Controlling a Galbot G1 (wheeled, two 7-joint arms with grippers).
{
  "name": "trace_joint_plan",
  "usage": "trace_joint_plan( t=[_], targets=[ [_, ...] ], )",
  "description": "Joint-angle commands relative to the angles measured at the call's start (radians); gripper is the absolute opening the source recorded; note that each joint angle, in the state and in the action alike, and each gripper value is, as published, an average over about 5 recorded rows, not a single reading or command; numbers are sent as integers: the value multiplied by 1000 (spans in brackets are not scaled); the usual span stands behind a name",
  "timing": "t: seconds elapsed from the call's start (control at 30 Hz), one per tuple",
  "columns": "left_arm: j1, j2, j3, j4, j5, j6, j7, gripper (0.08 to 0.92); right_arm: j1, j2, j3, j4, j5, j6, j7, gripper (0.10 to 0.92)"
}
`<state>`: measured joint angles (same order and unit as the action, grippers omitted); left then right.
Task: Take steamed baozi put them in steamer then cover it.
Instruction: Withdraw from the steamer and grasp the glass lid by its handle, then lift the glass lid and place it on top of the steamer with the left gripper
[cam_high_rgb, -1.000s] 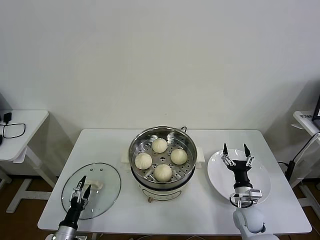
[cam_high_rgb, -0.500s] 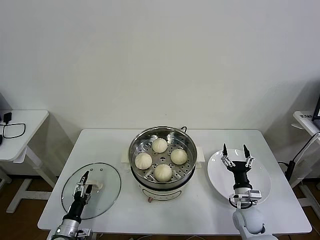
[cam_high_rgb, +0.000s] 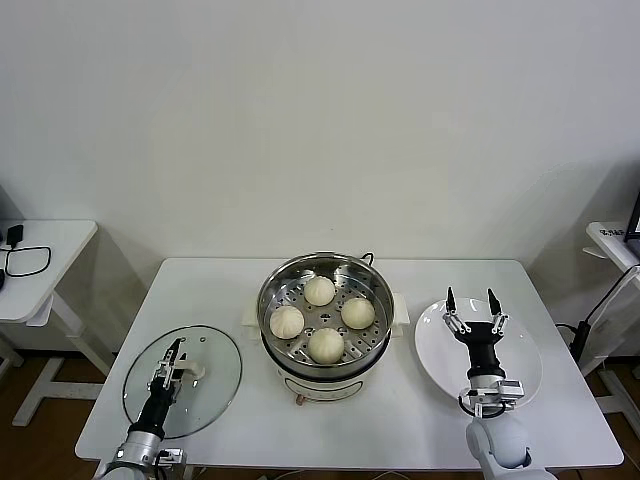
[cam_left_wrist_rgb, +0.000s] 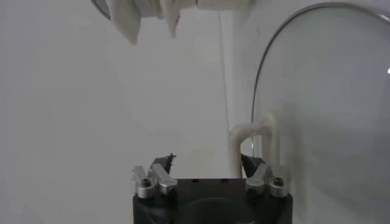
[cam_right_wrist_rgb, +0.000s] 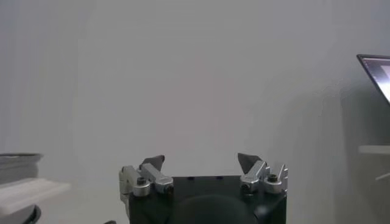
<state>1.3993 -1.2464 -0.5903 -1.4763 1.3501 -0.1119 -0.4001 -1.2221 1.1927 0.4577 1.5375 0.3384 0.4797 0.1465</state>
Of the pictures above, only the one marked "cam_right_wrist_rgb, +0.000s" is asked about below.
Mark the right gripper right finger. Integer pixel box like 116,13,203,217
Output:
237,152,289,195

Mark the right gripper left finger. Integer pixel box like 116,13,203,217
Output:
118,154,174,198

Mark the white electric cooker base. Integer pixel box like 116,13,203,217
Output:
0,178,72,224

